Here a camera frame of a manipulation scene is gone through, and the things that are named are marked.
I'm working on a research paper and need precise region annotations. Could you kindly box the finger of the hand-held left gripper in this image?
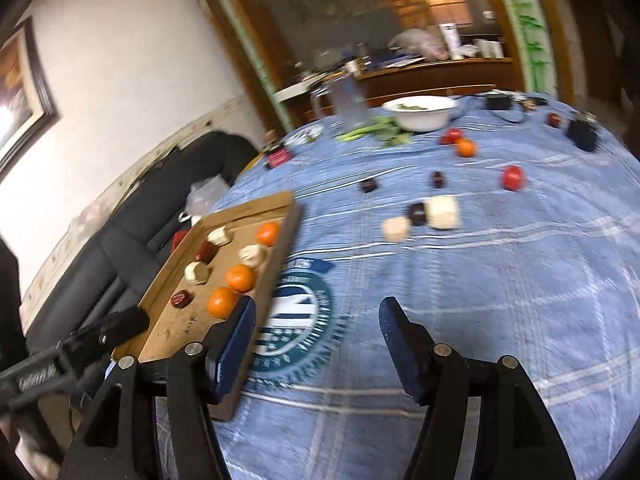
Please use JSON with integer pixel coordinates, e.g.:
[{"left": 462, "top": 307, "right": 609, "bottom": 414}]
[{"left": 67, "top": 307, "right": 151, "bottom": 361}]

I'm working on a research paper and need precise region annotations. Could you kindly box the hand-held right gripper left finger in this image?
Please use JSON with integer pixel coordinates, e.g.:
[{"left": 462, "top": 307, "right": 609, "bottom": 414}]
[{"left": 60, "top": 296, "right": 257, "bottom": 480}]

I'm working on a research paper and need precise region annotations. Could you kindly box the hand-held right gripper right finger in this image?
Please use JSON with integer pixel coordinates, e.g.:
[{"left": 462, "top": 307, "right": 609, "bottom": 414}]
[{"left": 378, "top": 296, "right": 573, "bottom": 480}]

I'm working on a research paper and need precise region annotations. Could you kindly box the brown cardboard box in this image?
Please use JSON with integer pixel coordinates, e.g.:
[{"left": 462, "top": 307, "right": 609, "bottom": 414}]
[{"left": 111, "top": 191, "right": 303, "bottom": 421}]

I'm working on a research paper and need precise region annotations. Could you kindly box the large orange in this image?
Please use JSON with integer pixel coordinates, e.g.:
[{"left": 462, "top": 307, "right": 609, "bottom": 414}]
[{"left": 226, "top": 264, "right": 257, "bottom": 293}]

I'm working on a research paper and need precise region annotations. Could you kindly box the black sofa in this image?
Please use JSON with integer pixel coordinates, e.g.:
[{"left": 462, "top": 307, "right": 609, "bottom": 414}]
[{"left": 22, "top": 131, "right": 258, "bottom": 356}]

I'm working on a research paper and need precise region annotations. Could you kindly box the round peeled sugarcane chunk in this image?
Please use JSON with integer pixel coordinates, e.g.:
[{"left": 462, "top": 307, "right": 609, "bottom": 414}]
[{"left": 382, "top": 216, "right": 412, "bottom": 243}]

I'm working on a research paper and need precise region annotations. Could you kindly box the blue plaid tablecloth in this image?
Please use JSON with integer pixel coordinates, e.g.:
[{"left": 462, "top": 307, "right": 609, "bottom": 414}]
[{"left": 155, "top": 92, "right": 640, "bottom": 480}]

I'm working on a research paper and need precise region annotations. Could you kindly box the large peeled sugarcane chunk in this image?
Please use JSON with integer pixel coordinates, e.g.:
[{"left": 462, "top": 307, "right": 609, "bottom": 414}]
[{"left": 425, "top": 195, "right": 462, "bottom": 231}]

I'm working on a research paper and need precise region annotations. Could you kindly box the clear plastic bag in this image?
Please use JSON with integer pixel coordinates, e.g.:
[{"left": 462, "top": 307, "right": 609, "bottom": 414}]
[{"left": 185, "top": 175, "right": 231, "bottom": 218}]

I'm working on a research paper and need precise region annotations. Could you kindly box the small pink box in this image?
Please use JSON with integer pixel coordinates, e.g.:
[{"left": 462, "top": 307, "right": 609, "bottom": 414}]
[{"left": 263, "top": 141, "right": 292, "bottom": 170}]

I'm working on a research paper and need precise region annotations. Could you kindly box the green leafy vegetable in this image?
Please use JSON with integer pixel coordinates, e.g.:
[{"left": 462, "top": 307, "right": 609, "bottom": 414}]
[{"left": 336, "top": 115, "right": 416, "bottom": 148}]

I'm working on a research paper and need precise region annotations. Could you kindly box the white bowl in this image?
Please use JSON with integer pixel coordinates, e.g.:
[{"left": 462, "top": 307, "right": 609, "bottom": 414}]
[{"left": 382, "top": 95, "right": 460, "bottom": 132}]

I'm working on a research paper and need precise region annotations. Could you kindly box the clear plastic pitcher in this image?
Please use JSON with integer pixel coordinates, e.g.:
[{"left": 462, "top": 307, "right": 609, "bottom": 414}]
[{"left": 310, "top": 72, "right": 371, "bottom": 131}]

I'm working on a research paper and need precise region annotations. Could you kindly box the wooden counter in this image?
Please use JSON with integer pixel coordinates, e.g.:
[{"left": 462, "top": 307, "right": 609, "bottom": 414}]
[{"left": 280, "top": 57, "right": 516, "bottom": 111}]

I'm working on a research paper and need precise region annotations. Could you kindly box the black case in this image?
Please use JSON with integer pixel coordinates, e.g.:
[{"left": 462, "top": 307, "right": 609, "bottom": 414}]
[{"left": 566, "top": 112, "right": 600, "bottom": 153}]

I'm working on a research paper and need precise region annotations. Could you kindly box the filled translucent plastic bag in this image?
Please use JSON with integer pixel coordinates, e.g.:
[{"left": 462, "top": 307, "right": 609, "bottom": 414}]
[{"left": 390, "top": 28, "right": 448, "bottom": 61}]

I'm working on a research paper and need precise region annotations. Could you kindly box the white carton blue print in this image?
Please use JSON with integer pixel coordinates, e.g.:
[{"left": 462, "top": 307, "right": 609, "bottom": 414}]
[{"left": 439, "top": 22, "right": 461, "bottom": 59}]

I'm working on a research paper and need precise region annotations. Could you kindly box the framed wall picture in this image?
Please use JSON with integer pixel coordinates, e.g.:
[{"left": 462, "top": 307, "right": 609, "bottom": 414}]
[{"left": 0, "top": 16, "right": 61, "bottom": 181}]

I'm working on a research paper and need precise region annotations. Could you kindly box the green bamboo wall decal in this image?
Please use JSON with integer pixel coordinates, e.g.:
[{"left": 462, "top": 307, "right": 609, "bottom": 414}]
[{"left": 492, "top": 0, "right": 558, "bottom": 96}]

